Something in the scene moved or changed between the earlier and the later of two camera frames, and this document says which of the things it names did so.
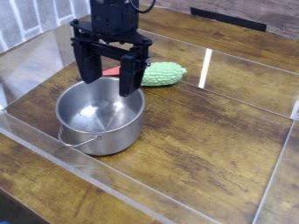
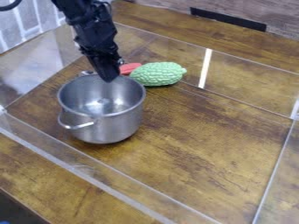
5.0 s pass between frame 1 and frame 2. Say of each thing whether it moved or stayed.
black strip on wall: stayed
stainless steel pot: moved
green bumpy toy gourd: stayed
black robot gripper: moved
